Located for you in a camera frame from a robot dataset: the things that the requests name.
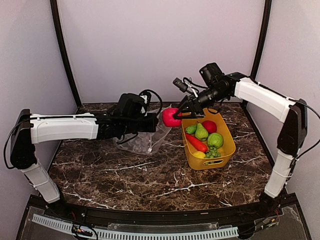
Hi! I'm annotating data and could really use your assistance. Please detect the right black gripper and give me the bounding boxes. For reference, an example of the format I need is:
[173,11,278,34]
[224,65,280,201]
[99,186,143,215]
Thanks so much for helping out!
[173,84,229,119]

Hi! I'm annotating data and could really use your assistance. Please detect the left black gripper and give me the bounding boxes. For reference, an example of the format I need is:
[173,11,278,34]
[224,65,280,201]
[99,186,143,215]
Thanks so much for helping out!
[122,112,159,135]

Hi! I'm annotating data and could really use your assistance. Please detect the clear zip top bag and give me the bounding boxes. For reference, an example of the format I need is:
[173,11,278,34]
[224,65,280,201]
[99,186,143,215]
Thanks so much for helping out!
[112,104,172,155]

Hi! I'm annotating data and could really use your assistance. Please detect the pink red toy fruit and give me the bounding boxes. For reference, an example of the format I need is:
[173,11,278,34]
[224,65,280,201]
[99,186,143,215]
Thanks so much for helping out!
[162,107,182,128]

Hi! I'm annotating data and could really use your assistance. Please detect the green toy pear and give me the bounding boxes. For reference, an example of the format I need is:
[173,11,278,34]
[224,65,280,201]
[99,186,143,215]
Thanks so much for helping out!
[194,123,209,142]

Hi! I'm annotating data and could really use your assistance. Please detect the red toy chili pepper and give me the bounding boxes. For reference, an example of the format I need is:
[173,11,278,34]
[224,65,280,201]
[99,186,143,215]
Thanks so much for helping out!
[185,133,208,153]

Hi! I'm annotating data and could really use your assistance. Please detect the yellow plastic basket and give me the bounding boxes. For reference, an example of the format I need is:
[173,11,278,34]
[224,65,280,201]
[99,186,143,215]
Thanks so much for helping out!
[181,108,236,170]

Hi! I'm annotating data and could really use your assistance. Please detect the yellow toy lemon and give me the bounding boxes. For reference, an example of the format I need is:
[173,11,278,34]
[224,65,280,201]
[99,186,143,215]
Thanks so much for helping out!
[192,151,206,159]

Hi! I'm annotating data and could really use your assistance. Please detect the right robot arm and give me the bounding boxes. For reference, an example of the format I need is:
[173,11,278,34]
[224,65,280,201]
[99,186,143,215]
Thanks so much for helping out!
[173,62,310,217]

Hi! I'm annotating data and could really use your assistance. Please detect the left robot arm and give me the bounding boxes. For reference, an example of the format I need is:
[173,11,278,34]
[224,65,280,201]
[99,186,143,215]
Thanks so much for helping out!
[4,89,160,218]

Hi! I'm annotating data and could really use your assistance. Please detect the green toy cucumber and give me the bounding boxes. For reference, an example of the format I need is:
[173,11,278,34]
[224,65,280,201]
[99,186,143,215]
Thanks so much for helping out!
[185,124,197,135]

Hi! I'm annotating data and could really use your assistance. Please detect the red toy tomato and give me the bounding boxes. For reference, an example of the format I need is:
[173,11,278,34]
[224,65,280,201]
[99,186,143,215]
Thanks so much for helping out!
[201,120,217,134]

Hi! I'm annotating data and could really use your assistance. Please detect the green toy grapes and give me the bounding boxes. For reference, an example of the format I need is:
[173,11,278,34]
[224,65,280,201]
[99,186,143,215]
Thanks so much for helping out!
[205,146,221,159]

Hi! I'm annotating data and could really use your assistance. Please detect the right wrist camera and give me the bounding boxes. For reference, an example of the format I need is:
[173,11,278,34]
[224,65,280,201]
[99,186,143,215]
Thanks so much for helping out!
[172,77,198,97]

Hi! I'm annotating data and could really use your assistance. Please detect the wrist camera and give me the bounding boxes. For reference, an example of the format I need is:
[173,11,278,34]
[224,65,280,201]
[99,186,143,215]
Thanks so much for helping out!
[139,90,152,117]
[172,77,198,97]

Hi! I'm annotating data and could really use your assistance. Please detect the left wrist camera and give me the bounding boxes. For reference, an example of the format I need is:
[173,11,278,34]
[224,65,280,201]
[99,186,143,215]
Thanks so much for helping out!
[139,90,152,117]

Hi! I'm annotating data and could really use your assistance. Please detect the black front rail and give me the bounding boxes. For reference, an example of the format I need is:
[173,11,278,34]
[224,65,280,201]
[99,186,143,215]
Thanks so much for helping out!
[27,193,298,227]

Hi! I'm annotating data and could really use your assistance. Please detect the white slotted cable duct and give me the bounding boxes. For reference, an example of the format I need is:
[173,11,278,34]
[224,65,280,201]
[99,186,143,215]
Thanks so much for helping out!
[32,214,239,240]

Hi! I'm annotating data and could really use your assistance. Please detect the right black frame post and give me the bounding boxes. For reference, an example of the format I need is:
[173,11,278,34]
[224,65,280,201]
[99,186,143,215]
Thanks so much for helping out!
[250,0,272,80]

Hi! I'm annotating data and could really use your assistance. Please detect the black frame post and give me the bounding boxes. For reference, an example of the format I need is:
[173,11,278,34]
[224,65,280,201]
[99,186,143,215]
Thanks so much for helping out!
[250,0,272,80]
[49,0,82,108]

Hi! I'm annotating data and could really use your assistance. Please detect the left black frame post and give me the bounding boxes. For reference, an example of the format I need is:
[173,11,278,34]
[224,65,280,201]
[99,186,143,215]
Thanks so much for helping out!
[49,0,82,108]

